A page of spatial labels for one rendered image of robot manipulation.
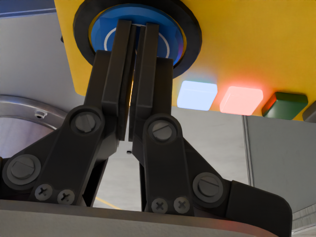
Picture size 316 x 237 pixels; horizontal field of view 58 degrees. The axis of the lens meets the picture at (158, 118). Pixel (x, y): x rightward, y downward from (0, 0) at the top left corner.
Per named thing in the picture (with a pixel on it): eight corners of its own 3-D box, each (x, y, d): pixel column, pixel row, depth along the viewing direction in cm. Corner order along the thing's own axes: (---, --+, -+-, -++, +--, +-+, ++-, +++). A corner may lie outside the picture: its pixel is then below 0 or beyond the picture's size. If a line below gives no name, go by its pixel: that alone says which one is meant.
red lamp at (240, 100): (263, 89, 15) (264, 98, 14) (249, 107, 16) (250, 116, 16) (229, 84, 15) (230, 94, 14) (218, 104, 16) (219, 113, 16)
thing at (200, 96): (217, 83, 15) (218, 92, 14) (208, 102, 16) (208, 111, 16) (182, 79, 14) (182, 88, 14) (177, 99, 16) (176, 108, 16)
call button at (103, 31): (192, -8, 11) (192, 21, 11) (176, 59, 15) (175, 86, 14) (92, -22, 11) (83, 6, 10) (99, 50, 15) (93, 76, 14)
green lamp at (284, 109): (307, 94, 15) (310, 103, 15) (290, 112, 16) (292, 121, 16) (274, 90, 15) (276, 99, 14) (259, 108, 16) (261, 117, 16)
